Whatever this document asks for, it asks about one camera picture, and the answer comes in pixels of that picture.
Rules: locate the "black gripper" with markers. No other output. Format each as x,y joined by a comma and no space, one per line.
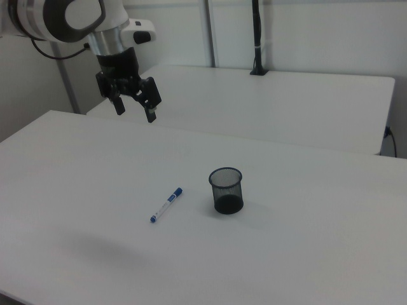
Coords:
119,68

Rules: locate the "blue and white marker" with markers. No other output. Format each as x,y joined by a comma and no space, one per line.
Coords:
166,205

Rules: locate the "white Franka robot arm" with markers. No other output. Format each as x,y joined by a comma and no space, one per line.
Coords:
79,16

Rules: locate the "black mesh pen cup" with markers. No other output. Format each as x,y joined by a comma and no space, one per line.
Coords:
226,195

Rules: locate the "white side table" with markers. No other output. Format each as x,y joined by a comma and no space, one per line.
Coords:
270,101

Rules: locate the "grey partition post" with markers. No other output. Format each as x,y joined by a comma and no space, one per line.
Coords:
211,31

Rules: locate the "black clamped camera pole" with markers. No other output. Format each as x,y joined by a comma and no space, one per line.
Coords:
257,38

